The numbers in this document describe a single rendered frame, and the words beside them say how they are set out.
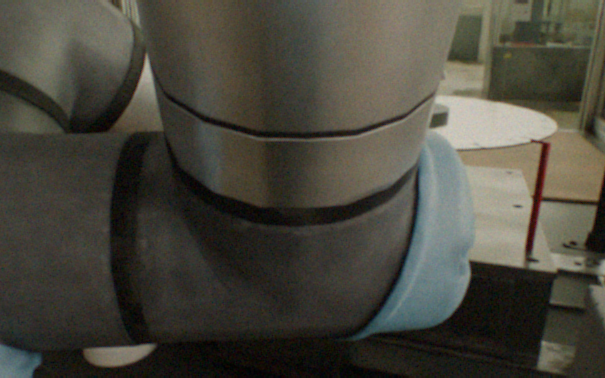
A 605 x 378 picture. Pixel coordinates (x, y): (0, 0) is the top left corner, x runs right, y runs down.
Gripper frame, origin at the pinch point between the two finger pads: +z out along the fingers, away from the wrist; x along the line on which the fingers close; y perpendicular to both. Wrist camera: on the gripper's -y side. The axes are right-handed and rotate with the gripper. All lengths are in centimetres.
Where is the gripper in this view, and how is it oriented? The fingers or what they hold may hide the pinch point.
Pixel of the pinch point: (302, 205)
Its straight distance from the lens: 45.9
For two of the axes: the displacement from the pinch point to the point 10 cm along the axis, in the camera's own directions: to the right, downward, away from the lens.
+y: 7.9, 2.0, -5.8
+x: 3.4, -9.3, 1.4
